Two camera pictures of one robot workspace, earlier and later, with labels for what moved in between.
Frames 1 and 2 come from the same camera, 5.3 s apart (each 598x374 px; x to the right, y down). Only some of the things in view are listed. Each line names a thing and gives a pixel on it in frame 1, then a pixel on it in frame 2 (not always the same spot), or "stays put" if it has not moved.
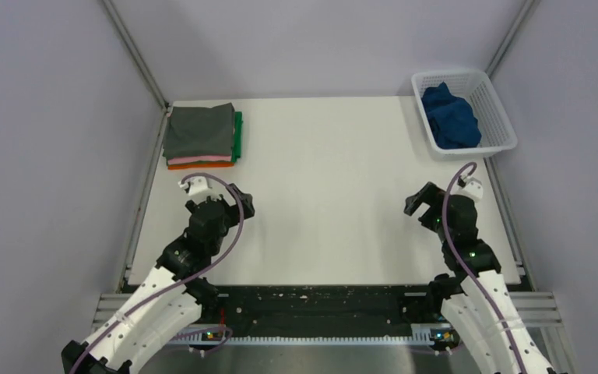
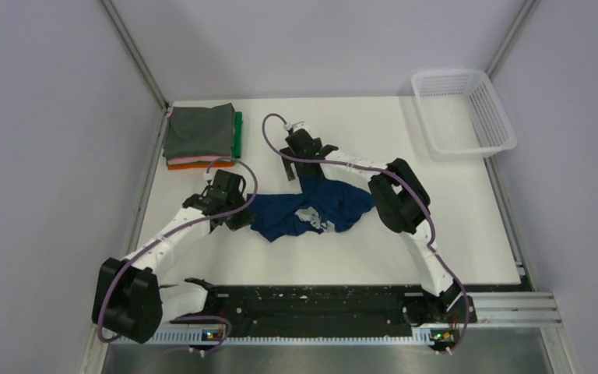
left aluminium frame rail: (108, 305) stays put
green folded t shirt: (237, 146) stays put
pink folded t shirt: (202, 159) stays put
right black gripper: (430, 194) to (289, 167)
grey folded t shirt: (198, 131) stays put
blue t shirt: (452, 119) to (318, 204)
